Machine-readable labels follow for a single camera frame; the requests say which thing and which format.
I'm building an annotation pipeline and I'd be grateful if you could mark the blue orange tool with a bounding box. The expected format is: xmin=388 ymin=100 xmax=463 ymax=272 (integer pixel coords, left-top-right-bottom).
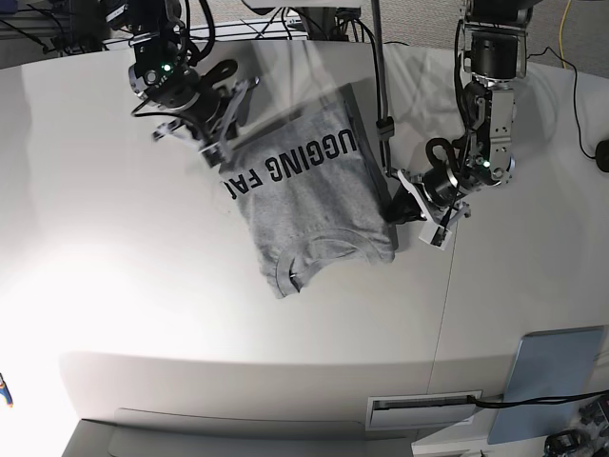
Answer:
xmin=0 ymin=375 xmax=13 ymax=407

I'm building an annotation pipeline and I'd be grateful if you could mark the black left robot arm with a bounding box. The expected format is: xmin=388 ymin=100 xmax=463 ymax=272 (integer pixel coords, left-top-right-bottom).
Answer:
xmin=385 ymin=1 xmax=535 ymax=248

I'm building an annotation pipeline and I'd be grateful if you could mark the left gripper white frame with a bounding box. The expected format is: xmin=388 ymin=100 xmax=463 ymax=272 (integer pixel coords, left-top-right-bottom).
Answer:
xmin=383 ymin=169 xmax=471 ymax=250

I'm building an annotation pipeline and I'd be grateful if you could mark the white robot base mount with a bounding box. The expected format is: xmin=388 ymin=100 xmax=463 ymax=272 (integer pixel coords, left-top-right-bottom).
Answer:
xmin=243 ymin=0 xmax=365 ymax=42

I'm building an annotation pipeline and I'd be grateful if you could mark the black round puck device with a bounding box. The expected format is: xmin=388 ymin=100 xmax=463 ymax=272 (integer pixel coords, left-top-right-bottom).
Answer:
xmin=595 ymin=139 xmax=609 ymax=173

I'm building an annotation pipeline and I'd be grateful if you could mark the black teal device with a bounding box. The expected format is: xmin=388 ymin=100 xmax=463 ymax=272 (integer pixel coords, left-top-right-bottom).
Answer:
xmin=543 ymin=430 xmax=586 ymax=457

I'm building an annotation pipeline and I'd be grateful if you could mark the white cable outlet box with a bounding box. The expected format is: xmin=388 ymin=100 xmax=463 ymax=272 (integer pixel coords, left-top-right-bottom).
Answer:
xmin=365 ymin=390 xmax=482 ymax=432

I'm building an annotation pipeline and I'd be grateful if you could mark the yellow cable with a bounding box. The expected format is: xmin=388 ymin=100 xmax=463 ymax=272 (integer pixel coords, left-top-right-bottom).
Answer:
xmin=559 ymin=0 xmax=573 ymax=70

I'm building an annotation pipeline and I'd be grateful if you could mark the grey T-shirt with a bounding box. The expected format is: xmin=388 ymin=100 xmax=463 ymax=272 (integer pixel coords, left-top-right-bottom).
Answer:
xmin=219 ymin=85 xmax=397 ymax=299

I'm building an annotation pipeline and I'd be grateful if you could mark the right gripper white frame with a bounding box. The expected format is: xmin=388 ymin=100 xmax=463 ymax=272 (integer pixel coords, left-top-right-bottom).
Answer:
xmin=151 ymin=77 xmax=260 ymax=168

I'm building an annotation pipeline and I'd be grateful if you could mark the blue-grey flat panel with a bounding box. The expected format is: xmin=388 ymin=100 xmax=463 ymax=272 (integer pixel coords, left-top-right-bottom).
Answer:
xmin=487 ymin=327 xmax=604 ymax=445

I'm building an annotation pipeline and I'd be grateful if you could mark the black power cable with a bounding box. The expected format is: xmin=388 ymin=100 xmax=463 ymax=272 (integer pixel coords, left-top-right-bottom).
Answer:
xmin=468 ymin=392 xmax=609 ymax=411

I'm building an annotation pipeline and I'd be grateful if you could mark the thin black cable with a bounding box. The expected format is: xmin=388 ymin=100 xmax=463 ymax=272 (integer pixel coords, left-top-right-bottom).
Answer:
xmin=527 ymin=47 xmax=599 ymax=161

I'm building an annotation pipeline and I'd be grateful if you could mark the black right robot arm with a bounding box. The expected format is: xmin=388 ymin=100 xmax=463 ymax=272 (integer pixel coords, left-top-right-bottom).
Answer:
xmin=125 ymin=1 xmax=259 ymax=168

